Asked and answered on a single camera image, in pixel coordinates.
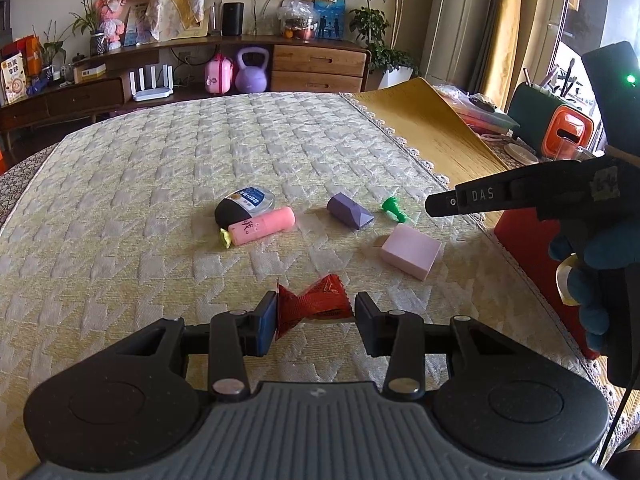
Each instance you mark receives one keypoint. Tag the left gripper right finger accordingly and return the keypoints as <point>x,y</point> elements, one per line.
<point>405,339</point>

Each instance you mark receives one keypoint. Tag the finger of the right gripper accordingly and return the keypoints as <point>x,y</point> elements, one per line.
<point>442,204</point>

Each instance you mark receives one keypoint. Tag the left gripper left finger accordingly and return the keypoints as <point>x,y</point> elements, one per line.
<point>227,339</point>

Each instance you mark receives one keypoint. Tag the green chess pawn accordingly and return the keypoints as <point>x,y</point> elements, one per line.
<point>391,206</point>

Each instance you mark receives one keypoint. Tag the pink rectangular block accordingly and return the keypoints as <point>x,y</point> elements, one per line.
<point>410,251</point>

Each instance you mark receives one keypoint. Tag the red candy wrapper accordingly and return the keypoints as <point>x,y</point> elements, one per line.
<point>325,300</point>

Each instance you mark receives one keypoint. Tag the purple prism block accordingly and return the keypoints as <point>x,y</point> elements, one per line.
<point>347,211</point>

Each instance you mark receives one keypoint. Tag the pink sausage snack tube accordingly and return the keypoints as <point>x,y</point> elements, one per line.
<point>255,228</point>

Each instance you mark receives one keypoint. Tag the black blue labelled case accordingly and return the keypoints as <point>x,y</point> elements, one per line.
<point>243,204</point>

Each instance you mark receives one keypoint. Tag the blue gloved right hand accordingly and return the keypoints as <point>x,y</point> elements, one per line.
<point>611,249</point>

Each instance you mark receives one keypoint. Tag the red storage box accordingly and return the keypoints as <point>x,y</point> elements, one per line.
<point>527,239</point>

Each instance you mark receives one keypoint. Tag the yellow wood-grain mat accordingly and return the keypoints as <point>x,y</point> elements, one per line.
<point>418,119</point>

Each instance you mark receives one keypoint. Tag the cream quilted tablecloth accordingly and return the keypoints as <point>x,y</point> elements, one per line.
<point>116,229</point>

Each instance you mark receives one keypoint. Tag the potted green tree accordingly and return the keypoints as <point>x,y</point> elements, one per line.
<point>376,26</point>

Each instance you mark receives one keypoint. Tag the purple kettlebell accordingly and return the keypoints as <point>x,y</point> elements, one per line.
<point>252,78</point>

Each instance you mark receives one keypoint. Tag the clear fruit container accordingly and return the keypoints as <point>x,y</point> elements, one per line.
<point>298,19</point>

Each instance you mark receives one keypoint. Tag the white wifi router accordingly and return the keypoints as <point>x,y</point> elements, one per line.
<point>151,83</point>

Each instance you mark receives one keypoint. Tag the pink toy suitcase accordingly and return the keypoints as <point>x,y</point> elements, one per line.
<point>219,73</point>

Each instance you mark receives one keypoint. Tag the black cylindrical speaker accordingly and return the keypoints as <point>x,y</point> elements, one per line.
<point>232,19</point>

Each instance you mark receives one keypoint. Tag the wooden tv cabinet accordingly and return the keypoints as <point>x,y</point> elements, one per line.
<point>314,65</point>

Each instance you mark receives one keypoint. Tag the pink plush doll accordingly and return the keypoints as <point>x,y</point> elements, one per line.
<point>110,21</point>

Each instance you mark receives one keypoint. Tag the orange gift bag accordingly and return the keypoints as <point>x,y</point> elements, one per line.
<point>30,48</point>

